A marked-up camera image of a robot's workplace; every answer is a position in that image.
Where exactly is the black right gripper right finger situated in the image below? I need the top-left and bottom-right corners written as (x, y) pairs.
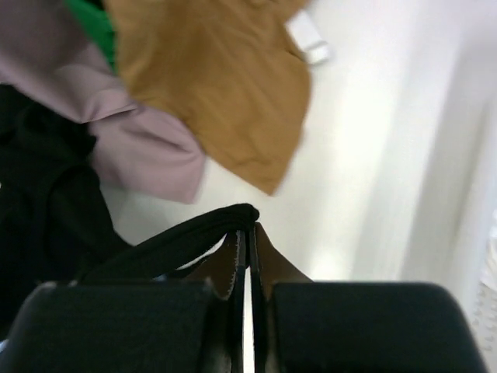
top-left (250, 225), bottom-right (487, 372)

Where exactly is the mauve pink tank top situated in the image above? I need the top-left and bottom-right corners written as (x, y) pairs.
top-left (1, 1), bottom-right (206, 204)

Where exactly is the grey white clothes rack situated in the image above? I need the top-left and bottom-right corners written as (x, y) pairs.
top-left (286, 10), bottom-right (331, 65)

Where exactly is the mustard brown tank top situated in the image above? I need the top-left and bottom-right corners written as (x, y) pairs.
top-left (104, 1), bottom-right (311, 194)

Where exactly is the black tank top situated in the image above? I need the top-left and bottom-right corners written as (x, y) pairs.
top-left (1, 85), bottom-right (259, 329)

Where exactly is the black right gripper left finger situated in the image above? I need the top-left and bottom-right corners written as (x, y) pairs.
top-left (1, 232), bottom-right (246, 372)

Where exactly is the green tank top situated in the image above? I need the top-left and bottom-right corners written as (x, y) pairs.
top-left (66, 0), bottom-right (116, 72)

